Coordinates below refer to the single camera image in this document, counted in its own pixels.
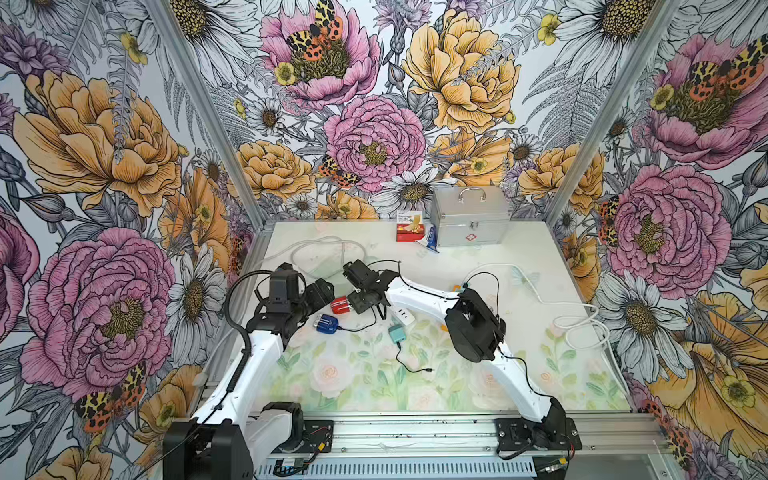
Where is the white power strip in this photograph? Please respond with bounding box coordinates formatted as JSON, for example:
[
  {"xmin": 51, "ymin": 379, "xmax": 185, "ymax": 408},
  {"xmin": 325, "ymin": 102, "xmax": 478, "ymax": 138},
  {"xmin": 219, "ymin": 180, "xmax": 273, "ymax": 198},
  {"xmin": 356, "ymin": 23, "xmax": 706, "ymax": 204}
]
[{"xmin": 389, "ymin": 304, "xmax": 416, "ymax": 326}]

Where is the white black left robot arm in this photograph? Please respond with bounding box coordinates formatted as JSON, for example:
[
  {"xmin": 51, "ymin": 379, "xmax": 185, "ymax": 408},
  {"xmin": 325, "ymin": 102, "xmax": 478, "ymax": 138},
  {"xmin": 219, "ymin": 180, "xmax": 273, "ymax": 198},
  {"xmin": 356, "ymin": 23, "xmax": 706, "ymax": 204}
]
[{"xmin": 160, "ymin": 263, "xmax": 335, "ymax": 479}]

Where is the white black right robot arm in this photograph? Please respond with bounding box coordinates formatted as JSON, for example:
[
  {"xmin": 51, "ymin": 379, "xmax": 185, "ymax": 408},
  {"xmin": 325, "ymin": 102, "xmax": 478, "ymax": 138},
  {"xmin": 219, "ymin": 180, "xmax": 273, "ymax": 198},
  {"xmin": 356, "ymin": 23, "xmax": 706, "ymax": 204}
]
[{"xmin": 342, "ymin": 260, "xmax": 576, "ymax": 451}]

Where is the blue device on left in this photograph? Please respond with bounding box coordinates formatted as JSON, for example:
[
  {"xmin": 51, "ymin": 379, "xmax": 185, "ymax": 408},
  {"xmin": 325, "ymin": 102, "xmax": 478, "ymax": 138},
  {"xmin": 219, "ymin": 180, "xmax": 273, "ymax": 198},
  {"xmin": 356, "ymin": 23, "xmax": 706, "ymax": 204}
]
[{"xmin": 313, "ymin": 314, "xmax": 339, "ymax": 335}]

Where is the teal USB charger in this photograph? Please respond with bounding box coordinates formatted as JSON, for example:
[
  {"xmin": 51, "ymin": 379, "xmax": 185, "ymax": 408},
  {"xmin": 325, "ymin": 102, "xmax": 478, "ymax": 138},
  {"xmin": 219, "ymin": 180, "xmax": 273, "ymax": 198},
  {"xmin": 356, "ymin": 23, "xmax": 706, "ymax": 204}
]
[{"xmin": 388, "ymin": 324, "xmax": 407, "ymax": 345}]

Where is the red white bandage box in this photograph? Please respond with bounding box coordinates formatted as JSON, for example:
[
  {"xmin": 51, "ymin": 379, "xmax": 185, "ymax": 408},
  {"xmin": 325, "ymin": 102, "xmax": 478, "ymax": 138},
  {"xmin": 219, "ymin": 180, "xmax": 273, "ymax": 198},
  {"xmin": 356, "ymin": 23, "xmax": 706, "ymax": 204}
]
[{"xmin": 396, "ymin": 210, "xmax": 426, "ymax": 243}]

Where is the blue white tissue pack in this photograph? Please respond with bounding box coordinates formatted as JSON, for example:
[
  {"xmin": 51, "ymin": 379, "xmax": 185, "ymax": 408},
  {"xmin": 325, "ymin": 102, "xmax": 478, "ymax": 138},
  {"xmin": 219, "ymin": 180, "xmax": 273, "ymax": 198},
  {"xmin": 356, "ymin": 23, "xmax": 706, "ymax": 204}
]
[{"xmin": 416, "ymin": 225, "xmax": 438, "ymax": 253}]

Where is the silver first aid case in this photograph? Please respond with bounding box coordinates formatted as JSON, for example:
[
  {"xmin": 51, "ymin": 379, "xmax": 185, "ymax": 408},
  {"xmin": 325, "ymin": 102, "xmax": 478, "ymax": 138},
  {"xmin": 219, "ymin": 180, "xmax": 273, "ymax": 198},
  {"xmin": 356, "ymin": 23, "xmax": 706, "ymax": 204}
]
[{"xmin": 430, "ymin": 186, "xmax": 510, "ymax": 249}]

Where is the grey power strip cord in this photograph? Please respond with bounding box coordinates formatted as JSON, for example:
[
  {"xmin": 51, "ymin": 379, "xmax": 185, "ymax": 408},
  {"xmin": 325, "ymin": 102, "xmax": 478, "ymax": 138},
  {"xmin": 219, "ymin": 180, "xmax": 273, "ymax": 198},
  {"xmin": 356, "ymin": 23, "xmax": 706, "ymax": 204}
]
[{"xmin": 263, "ymin": 235, "xmax": 370, "ymax": 283}]

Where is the black charger cable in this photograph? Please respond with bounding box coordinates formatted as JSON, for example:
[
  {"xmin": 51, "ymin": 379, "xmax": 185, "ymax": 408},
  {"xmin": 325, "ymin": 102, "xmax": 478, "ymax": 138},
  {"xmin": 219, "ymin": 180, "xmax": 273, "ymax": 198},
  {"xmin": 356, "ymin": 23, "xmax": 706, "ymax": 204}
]
[{"xmin": 392, "ymin": 338, "xmax": 434, "ymax": 376}]

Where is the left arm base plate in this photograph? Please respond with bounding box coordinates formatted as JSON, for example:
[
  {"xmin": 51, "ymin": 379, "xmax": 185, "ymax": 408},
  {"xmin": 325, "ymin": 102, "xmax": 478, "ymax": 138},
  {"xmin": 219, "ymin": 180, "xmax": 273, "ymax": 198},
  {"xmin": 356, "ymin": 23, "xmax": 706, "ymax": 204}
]
[{"xmin": 272, "ymin": 419, "xmax": 335, "ymax": 455}]

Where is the aluminium front rail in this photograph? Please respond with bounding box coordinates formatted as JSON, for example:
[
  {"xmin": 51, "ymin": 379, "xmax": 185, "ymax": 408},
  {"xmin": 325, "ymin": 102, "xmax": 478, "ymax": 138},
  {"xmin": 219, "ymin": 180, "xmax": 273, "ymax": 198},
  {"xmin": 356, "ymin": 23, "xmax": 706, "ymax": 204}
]
[{"xmin": 303, "ymin": 412, "xmax": 671, "ymax": 459}]

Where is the white cord on right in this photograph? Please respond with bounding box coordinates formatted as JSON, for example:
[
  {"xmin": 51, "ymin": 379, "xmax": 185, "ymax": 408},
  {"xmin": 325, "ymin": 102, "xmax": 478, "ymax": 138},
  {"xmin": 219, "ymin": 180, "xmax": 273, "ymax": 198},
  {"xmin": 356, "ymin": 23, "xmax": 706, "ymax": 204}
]
[{"xmin": 458, "ymin": 262, "xmax": 628, "ymax": 403}]

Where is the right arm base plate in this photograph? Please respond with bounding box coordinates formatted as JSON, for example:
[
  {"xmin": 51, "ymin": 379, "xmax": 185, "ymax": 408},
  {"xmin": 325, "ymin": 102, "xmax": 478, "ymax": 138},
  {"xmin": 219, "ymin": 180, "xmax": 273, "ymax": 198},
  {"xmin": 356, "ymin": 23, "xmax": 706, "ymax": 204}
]
[{"xmin": 494, "ymin": 417, "xmax": 583, "ymax": 453}]

